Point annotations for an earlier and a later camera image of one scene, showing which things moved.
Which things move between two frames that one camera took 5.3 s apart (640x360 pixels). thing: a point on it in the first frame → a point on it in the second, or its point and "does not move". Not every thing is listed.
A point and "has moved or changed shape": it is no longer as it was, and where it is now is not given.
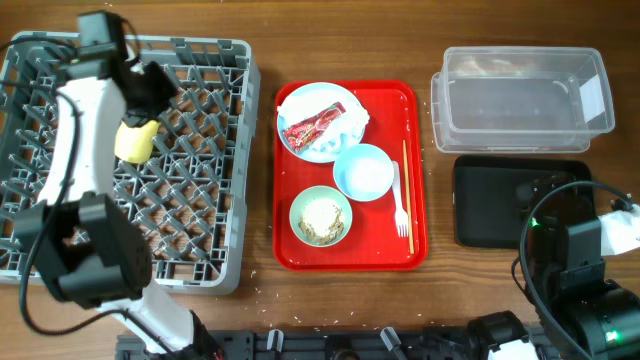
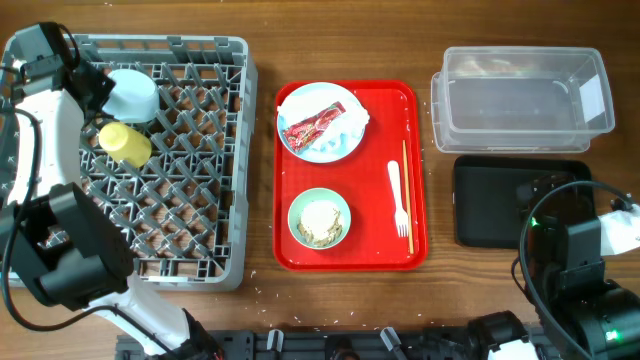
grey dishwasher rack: (189, 199) does not move
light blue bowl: (363, 172) has moved or changed shape
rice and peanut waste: (321, 221) does not move
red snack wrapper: (307, 131) does not move
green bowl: (320, 216) does not move
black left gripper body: (150, 89) → (101, 84)
